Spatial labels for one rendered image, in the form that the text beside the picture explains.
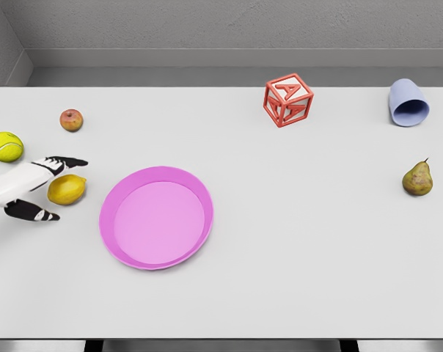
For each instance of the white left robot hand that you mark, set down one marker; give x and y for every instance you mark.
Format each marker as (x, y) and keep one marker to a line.
(21, 178)

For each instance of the yellow lemon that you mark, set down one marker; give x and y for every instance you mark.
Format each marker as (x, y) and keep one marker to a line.
(66, 189)

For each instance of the pink round plate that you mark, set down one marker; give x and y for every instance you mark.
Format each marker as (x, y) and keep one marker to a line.
(157, 220)

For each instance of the yellow-green tennis ball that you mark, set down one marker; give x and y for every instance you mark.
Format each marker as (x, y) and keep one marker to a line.
(5, 146)

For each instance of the red-green apple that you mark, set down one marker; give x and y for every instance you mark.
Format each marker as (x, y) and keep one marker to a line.
(71, 120)

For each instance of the red letter block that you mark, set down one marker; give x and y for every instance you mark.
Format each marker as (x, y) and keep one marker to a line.
(288, 99)

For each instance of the pale blue cup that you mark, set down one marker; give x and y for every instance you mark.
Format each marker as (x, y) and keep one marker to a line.
(407, 104)

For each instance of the green-brown pear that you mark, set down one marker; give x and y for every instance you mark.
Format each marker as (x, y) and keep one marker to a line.
(417, 179)

